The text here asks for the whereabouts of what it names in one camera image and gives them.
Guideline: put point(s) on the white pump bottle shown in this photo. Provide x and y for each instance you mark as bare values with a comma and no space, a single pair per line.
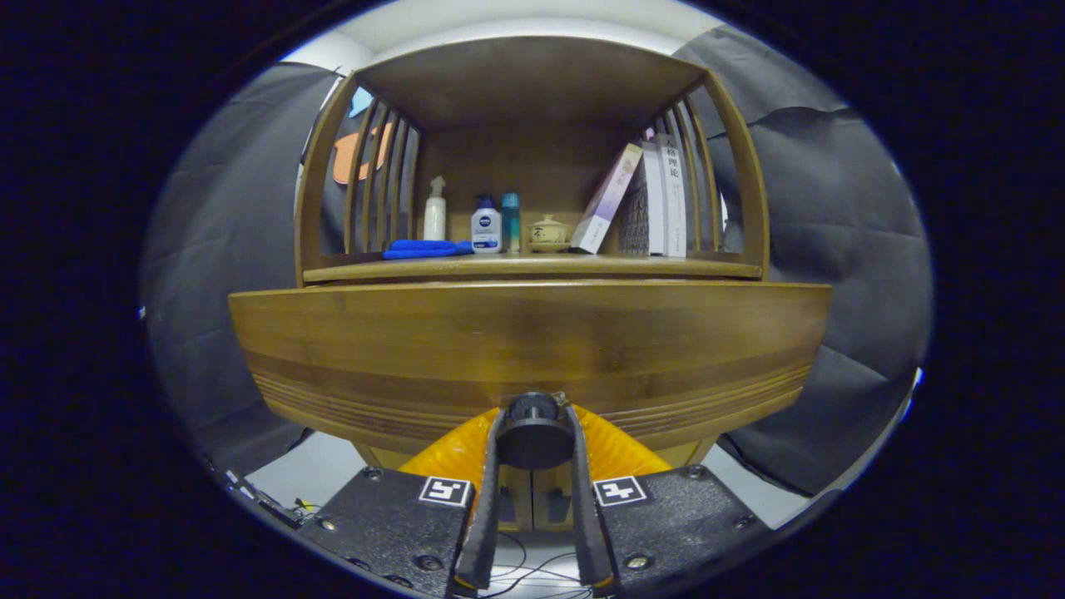
434,220

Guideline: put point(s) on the wooden cabinet with slatted sides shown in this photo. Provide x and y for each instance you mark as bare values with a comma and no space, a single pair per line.
532,83

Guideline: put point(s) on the white lotion bottle blue cap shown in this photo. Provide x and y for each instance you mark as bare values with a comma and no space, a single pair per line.
486,229

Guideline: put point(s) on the beige lidded teacup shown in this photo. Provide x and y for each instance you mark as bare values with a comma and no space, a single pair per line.
548,231

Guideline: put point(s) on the wooden countertop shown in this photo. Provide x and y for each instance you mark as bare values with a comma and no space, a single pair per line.
582,264

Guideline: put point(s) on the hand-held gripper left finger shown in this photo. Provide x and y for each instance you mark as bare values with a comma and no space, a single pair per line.
487,532

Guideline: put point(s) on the purple and white book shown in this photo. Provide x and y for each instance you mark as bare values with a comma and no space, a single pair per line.
603,204

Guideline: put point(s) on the wooden drawer with black knob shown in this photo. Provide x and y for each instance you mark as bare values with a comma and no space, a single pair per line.
532,341

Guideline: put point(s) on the teal slim bottle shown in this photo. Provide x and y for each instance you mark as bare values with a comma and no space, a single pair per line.
511,225

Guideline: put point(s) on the dark patterned book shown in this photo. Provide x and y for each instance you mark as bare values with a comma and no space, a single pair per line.
634,216

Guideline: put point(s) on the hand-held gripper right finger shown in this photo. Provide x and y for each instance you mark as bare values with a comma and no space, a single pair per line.
586,532

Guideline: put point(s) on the blue folded cloth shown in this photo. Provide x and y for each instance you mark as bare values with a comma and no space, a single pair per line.
420,248

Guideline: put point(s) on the wooden cabinet door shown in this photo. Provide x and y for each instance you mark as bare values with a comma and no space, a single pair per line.
522,499
541,499

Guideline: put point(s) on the plain white book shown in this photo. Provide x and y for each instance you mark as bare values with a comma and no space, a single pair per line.
656,208

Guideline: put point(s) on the white book with black lettering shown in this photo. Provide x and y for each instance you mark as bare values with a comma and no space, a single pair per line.
676,208

